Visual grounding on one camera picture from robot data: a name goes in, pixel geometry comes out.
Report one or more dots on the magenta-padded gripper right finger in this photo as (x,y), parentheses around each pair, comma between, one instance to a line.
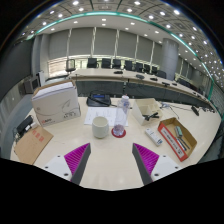
(165,165)

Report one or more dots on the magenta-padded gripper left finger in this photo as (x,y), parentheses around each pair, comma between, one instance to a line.
(56,165)

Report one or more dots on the clear plastic water bottle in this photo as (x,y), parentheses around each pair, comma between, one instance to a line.
(120,116)

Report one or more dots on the small white oblong box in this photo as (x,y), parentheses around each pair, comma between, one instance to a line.
(153,137)

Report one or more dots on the brown kraft envelope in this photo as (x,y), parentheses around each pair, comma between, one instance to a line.
(31,145)

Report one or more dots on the open brown cardboard box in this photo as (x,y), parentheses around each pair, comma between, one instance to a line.
(188,140)

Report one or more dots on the small grey-green case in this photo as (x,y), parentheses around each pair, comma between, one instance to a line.
(178,131)

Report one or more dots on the white ceramic mug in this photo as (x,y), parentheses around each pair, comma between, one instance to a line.
(100,128)

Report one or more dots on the flat round red coaster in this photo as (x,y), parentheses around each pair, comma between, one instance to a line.
(114,134)

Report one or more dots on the white cardboard paper box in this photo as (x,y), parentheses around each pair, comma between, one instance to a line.
(55,105)

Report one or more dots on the white desk organizer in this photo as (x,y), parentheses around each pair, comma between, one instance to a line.
(141,106)

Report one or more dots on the white printed paper sheet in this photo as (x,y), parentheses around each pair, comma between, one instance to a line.
(100,112)

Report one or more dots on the grey boxy monitor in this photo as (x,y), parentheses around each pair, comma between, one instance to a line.
(30,85)

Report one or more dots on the long curved conference desk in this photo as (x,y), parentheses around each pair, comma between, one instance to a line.
(100,74)

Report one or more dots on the row of black office chairs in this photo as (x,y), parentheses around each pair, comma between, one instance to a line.
(106,62)

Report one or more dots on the group of ceiling lights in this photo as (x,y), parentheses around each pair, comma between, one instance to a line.
(75,2)

